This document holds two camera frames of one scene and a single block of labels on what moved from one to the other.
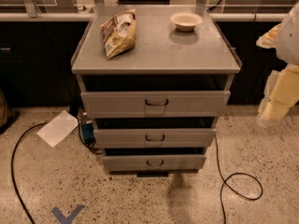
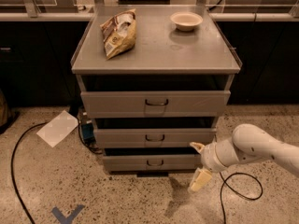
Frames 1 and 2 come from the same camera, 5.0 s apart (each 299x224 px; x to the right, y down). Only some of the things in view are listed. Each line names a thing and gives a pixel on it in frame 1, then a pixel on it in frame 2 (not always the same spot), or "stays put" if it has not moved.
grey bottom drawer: x=153 y=163 stays put
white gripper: x=290 y=37 → x=207 y=158
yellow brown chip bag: x=119 y=34 stays put
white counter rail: x=70 y=17 stays put
